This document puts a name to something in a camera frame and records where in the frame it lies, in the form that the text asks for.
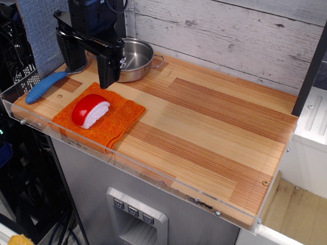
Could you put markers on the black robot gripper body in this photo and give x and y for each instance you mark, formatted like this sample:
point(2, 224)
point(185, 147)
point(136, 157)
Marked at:
point(92, 20)

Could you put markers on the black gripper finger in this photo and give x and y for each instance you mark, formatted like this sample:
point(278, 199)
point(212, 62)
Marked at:
point(108, 63)
point(72, 52)

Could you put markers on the silver metal pot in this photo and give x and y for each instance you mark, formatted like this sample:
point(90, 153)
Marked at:
point(136, 57)

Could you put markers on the orange knitted rag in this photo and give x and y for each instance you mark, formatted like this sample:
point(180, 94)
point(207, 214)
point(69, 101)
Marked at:
point(100, 119)

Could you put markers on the red white sushi toy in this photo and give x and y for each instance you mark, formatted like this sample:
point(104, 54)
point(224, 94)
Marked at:
point(89, 109)

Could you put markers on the blue fabric partition panel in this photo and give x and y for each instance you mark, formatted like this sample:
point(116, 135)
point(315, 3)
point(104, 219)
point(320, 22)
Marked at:
point(40, 27)

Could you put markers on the silver toy fridge cabinet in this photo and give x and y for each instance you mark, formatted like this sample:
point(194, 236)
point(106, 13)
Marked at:
point(117, 208)

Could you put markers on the clear acrylic table guard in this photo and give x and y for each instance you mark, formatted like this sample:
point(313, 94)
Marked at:
point(216, 142)

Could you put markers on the white toy sink unit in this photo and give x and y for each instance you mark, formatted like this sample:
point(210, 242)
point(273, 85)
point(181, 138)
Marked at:
point(296, 209)

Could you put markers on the blue handled kitchen utensil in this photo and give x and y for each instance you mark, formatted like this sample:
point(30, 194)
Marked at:
point(44, 85)

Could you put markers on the black wire crate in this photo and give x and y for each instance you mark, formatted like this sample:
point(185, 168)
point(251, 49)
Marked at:
point(16, 57)

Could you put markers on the black vertical post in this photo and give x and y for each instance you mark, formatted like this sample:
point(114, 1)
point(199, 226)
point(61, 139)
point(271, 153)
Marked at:
point(311, 73)

